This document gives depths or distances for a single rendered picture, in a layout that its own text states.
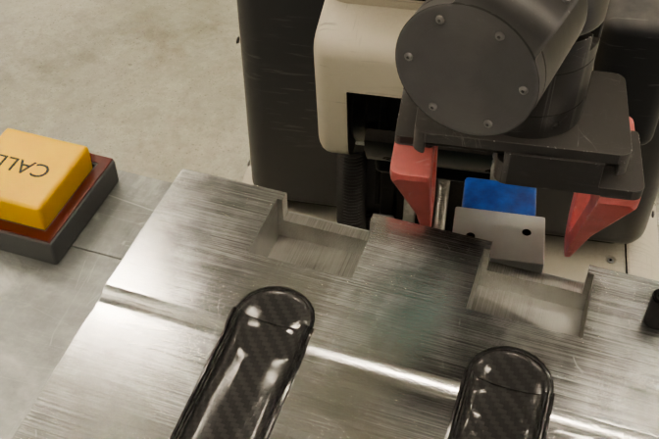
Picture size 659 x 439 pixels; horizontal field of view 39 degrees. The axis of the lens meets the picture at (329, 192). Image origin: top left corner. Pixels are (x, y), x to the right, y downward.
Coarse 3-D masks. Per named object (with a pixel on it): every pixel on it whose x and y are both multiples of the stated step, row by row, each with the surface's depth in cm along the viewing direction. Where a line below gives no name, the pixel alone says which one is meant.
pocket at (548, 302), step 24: (480, 264) 45; (480, 288) 47; (504, 288) 47; (528, 288) 46; (552, 288) 46; (576, 288) 46; (504, 312) 46; (528, 312) 46; (552, 312) 46; (576, 312) 46
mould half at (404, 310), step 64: (192, 192) 48; (256, 192) 48; (128, 256) 45; (192, 256) 45; (256, 256) 45; (384, 256) 45; (448, 256) 45; (128, 320) 43; (192, 320) 43; (320, 320) 42; (384, 320) 42; (448, 320) 42; (512, 320) 42; (640, 320) 42; (64, 384) 41; (128, 384) 41; (192, 384) 40; (320, 384) 40; (384, 384) 40; (448, 384) 40; (576, 384) 40; (640, 384) 40
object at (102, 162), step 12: (96, 156) 61; (96, 168) 60; (84, 180) 59; (96, 180) 59; (84, 192) 58; (72, 204) 58; (60, 216) 57; (0, 228) 56; (12, 228) 56; (24, 228) 56; (48, 228) 56; (60, 228) 56; (48, 240) 56
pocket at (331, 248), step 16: (272, 208) 48; (272, 224) 48; (288, 224) 49; (304, 224) 49; (320, 224) 49; (336, 224) 49; (256, 240) 46; (272, 240) 49; (288, 240) 50; (304, 240) 50; (320, 240) 49; (336, 240) 49; (352, 240) 48; (272, 256) 49; (288, 256) 49; (304, 256) 49; (320, 256) 49; (336, 256) 49; (352, 256) 49; (336, 272) 48; (352, 272) 48
